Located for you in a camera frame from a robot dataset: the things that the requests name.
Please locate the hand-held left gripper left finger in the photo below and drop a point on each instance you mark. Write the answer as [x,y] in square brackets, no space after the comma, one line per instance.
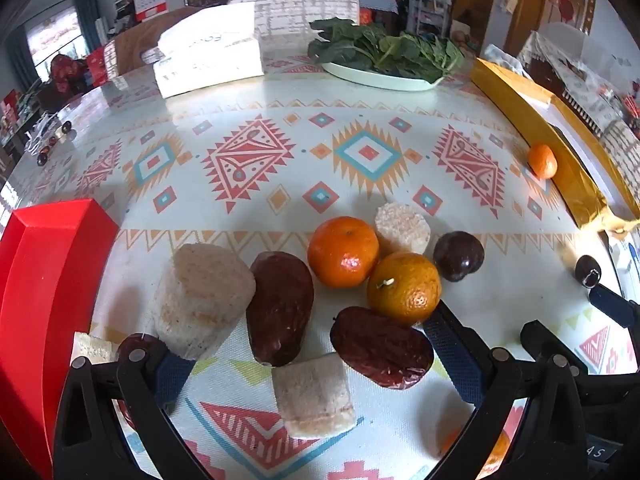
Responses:
[170,377]

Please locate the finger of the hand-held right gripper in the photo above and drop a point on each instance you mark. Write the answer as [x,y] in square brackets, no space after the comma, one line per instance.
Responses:
[600,382]
[612,305]

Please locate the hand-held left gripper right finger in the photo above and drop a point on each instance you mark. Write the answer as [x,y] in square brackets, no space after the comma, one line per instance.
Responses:
[452,355]

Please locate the dark purple passion fruit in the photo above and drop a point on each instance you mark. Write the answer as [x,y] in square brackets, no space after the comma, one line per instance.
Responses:
[586,267]
[457,256]

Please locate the rice cake piece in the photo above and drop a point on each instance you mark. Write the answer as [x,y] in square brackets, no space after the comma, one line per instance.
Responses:
[92,347]

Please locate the beige rice cake block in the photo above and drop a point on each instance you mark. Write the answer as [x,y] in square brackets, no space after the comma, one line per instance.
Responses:
[200,295]

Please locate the large red date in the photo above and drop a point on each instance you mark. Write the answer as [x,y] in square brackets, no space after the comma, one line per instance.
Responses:
[280,307]

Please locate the round rice cake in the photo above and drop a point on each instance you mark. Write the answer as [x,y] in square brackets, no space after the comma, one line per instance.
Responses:
[400,227]

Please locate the square rice cake block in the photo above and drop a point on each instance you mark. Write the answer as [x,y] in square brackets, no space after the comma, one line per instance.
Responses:
[312,395]

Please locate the red box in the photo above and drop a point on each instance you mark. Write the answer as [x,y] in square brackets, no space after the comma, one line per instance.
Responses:
[45,285]

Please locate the white patterned chair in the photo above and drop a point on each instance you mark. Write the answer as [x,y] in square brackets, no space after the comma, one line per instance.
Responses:
[622,147]
[295,10]

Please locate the small orange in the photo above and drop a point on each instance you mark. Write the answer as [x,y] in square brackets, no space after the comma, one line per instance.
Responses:
[542,161]

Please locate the gold box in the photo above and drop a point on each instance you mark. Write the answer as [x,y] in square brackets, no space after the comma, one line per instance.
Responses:
[525,110]

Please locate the cloth covered cabinet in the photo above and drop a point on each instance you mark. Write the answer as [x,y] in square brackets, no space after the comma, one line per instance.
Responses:
[565,70]

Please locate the dark round candy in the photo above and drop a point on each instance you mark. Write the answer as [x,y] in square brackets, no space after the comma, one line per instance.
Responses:
[63,131]
[42,158]

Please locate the white face mask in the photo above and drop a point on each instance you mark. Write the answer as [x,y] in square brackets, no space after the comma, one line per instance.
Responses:
[37,132]

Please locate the white oval plate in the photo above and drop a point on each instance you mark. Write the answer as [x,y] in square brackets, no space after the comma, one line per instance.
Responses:
[380,80]

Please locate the white tissue box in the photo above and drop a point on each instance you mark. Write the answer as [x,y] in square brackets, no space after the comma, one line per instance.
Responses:
[210,55]

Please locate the red patterned cloth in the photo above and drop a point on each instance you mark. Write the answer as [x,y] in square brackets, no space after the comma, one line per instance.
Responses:
[65,69]

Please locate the brown covered chair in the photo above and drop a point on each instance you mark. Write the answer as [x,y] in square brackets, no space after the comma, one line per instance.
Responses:
[140,45]

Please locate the metal storage rack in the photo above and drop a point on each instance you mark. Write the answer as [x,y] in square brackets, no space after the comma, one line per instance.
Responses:
[425,12]

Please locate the blue curtain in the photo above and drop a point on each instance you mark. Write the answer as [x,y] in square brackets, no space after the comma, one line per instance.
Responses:
[87,15]

